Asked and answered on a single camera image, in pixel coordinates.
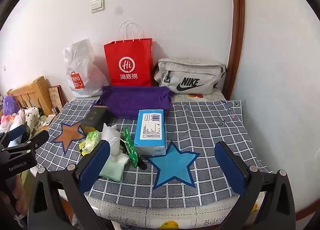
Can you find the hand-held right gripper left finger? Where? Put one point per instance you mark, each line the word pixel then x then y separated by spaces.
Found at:
pixel 95 166

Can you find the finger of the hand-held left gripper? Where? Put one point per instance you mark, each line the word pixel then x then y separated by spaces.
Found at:
pixel 35 141
pixel 18 133

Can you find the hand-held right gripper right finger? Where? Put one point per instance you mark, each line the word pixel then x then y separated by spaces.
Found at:
pixel 231 170

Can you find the white tissue sheet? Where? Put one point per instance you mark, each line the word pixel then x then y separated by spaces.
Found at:
pixel 112 170

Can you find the light green tissue packet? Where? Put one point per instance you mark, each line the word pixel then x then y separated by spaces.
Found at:
pixel 93 138

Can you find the white cloth pouch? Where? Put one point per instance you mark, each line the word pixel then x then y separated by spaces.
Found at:
pixel 112 137

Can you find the green snack packet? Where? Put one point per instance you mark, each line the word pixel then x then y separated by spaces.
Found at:
pixel 130 147

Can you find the white dotted cloth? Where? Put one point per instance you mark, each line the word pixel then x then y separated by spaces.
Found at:
pixel 30 117

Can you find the wooden nightstand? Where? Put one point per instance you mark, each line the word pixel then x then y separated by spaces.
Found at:
pixel 51 126

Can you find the white cream tube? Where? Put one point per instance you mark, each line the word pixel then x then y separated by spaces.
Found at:
pixel 49 119

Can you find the white folded tissue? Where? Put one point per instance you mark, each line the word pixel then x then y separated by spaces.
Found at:
pixel 122 159

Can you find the purple plush toy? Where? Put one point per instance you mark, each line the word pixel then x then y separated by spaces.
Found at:
pixel 10 105

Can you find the illustrated notebook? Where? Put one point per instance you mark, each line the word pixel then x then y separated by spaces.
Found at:
pixel 55 98

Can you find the dark green box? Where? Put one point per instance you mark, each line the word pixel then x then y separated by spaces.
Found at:
pixel 96 117

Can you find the grey checkered blanket with stars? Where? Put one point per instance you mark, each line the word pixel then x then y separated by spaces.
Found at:
pixel 200 132

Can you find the blue tissue pack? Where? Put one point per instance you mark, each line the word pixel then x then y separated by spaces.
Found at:
pixel 150 132

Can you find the purple folded cloth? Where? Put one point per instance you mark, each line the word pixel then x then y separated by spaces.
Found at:
pixel 135 100

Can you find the white plastic shopping bag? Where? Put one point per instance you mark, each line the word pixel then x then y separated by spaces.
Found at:
pixel 83 69

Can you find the grey waist bag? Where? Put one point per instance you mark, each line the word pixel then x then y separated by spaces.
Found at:
pixel 190 74

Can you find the red paper bag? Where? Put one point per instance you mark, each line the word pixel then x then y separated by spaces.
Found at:
pixel 127 62

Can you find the brown wooden door frame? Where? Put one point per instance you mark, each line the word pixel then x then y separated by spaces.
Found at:
pixel 236 32

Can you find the white light switch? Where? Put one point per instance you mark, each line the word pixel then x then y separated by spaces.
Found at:
pixel 97 5

